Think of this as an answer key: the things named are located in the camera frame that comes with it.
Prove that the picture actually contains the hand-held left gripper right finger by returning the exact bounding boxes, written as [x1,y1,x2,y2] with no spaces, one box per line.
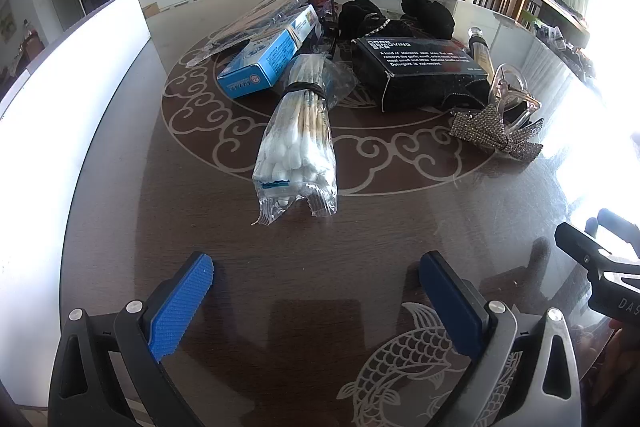
[419,251,583,427]

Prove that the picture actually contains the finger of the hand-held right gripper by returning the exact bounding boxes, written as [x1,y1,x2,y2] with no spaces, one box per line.
[554,222,626,275]
[586,208,640,240]

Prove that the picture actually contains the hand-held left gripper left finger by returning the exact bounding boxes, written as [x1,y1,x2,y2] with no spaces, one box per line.
[47,251,215,427]

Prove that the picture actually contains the rhinestone bow hair clip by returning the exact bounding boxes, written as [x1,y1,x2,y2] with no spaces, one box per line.
[449,104,545,164]

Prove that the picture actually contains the clear hair claw clip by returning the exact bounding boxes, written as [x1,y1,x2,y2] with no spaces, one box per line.
[487,63,543,130]

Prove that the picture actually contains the cotton swab pack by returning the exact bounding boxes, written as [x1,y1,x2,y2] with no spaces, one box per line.
[251,53,358,228]

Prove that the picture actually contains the large white cardboard box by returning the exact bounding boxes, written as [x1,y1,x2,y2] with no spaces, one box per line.
[0,0,152,408]

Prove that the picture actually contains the small perfume bottle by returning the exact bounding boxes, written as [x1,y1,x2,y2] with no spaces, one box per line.
[467,27,496,78]

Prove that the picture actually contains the black carton box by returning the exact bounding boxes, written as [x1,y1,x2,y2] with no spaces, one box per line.
[351,37,493,112]

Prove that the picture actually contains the blue and white carton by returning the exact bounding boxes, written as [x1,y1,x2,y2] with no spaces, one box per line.
[216,4,321,99]

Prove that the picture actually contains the black fluffy cloth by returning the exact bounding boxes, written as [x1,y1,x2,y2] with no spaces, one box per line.
[400,0,456,40]

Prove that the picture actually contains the bagged orange phone case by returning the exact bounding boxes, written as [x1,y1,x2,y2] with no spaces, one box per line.
[185,0,321,68]

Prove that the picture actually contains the black cloth with white trim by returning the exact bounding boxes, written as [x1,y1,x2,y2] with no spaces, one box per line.
[339,0,426,44]

